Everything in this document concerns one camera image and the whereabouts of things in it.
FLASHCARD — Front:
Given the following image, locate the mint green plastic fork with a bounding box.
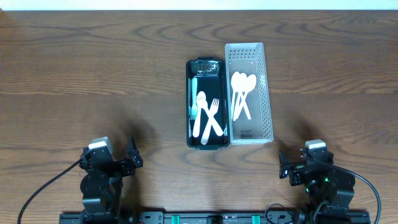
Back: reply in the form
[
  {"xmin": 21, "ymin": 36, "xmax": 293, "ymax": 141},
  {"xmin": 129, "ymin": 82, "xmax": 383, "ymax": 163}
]
[{"xmin": 191, "ymin": 77, "xmax": 198, "ymax": 120}]

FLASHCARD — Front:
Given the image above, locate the white plastic fork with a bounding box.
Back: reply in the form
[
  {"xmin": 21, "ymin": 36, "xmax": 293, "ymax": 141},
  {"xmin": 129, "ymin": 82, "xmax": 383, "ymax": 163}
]
[
  {"xmin": 197, "ymin": 91, "xmax": 223, "ymax": 136},
  {"xmin": 201, "ymin": 98, "xmax": 219, "ymax": 145}
]

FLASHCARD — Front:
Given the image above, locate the clear perforated plastic basket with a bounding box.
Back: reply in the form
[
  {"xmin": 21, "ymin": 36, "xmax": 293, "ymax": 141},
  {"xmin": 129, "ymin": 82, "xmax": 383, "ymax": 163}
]
[{"xmin": 224, "ymin": 42, "xmax": 274, "ymax": 145}]

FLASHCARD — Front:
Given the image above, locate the dark green plastic basket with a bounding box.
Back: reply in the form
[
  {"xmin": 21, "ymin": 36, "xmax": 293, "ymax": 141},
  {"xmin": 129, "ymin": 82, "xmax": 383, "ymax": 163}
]
[{"xmin": 186, "ymin": 57, "xmax": 230, "ymax": 150}]

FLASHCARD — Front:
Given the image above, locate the white plastic spoon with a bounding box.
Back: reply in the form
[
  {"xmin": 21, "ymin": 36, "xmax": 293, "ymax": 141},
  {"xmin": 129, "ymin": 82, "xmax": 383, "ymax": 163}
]
[
  {"xmin": 234, "ymin": 73, "xmax": 257, "ymax": 121},
  {"xmin": 235, "ymin": 73, "xmax": 252, "ymax": 120},
  {"xmin": 193, "ymin": 91, "xmax": 206, "ymax": 138}
]

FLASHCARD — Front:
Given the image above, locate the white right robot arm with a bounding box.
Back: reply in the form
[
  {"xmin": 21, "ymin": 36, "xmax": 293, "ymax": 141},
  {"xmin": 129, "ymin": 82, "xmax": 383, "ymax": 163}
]
[{"xmin": 279, "ymin": 142, "xmax": 355, "ymax": 223}]

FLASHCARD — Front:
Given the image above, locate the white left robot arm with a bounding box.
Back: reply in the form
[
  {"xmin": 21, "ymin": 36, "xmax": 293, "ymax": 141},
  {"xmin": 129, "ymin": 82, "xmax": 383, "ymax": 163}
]
[{"xmin": 79, "ymin": 136, "xmax": 143, "ymax": 223}]

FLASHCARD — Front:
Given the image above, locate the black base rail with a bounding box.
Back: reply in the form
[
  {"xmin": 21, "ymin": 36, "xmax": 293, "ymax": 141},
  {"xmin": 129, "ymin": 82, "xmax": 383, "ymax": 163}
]
[{"xmin": 58, "ymin": 210, "xmax": 371, "ymax": 224}]

